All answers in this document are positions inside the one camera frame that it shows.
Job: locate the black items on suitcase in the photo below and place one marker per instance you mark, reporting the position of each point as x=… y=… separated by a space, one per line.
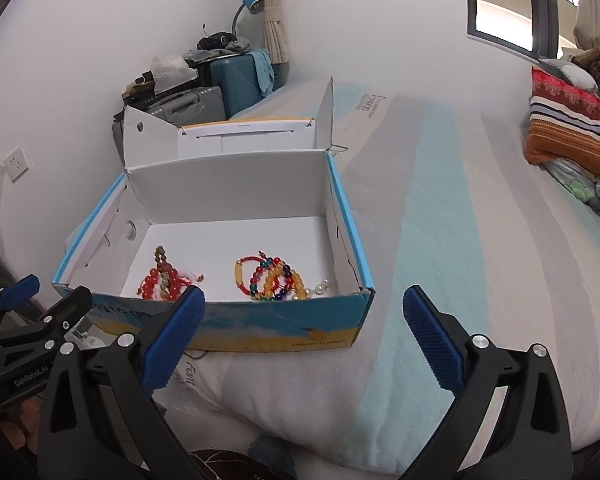
x=215 y=41

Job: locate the blue and yellow cardboard box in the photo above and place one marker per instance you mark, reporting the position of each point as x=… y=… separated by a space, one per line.
x=230 y=195

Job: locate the teal cloth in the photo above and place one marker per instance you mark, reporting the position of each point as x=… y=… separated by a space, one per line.
x=264 y=72

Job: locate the striped pillow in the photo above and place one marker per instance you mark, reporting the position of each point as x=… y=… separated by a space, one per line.
x=570 y=125

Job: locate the white plastic bag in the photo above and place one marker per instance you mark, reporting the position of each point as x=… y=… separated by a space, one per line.
x=169 y=67

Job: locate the floral quilt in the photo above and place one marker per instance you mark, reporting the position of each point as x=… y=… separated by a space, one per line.
x=590 y=190

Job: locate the beige curtain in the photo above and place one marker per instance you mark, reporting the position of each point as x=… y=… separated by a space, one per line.
x=277 y=15

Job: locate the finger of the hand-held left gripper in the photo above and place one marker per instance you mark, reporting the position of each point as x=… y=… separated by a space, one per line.
x=70 y=305
x=17 y=292

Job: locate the grey suitcase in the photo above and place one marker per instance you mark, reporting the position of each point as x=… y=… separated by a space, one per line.
x=190 y=102

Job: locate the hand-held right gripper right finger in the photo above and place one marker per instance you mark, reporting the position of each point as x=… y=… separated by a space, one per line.
x=432 y=340

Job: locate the striped bed sheet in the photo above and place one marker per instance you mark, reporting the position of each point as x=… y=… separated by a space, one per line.
x=455 y=210

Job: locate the white wall socket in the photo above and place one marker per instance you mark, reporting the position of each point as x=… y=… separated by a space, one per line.
x=17 y=164

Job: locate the blue desk lamp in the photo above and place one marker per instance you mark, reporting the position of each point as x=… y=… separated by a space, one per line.
x=252 y=2

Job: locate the teal suitcase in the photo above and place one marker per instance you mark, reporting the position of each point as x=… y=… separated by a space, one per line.
x=235 y=85

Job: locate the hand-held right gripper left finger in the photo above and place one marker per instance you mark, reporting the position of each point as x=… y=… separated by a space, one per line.
x=175 y=340

